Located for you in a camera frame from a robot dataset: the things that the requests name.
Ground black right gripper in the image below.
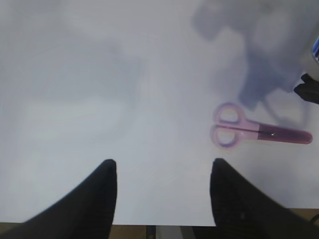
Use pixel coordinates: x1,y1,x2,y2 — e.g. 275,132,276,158
294,74,319,105

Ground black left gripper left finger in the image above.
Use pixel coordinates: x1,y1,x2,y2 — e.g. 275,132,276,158
0,159,117,239

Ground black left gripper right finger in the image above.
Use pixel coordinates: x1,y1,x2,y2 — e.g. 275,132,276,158
210,158,319,239

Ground pink capped scissors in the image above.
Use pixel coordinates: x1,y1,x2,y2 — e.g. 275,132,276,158
211,103,313,149

